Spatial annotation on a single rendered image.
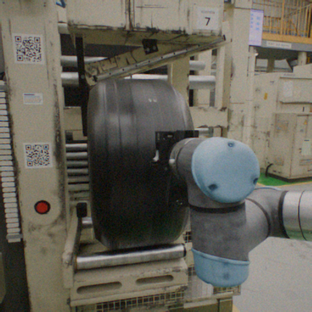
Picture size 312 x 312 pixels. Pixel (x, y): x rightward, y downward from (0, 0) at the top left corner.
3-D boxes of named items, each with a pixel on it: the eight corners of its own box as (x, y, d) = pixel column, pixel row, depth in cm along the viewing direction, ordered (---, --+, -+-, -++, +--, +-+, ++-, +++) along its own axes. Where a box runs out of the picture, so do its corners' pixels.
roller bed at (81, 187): (47, 210, 120) (42, 144, 114) (52, 199, 134) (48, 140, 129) (92, 206, 124) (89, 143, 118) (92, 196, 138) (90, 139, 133)
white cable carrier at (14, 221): (8, 242, 82) (-11, 80, 73) (13, 234, 86) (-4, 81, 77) (24, 241, 83) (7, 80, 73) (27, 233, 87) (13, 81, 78)
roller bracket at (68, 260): (63, 291, 75) (61, 259, 73) (75, 228, 113) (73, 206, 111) (75, 289, 76) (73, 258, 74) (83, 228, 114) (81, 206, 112)
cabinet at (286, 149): (289, 183, 479) (297, 113, 455) (265, 175, 532) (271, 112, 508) (326, 179, 510) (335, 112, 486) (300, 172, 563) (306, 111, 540)
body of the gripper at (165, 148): (187, 131, 57) (210, 130, 46) (187, 170, 58) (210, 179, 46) (152, 131, 56) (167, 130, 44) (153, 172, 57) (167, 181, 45)
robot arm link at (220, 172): (205, 216, 30) (199, 140, 29) (177, 195, 41) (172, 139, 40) (267, 206, 32) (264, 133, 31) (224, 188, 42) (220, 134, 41)
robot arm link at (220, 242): (271, 263, 40) (267, 191, 39) (232, 301, 32) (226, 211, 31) (224, 250, 45) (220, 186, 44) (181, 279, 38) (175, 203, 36)
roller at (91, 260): (73, 273, 80) (72, 264, 77) (74, 260, 83) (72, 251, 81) (185, 259, 87) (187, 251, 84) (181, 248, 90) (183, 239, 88)
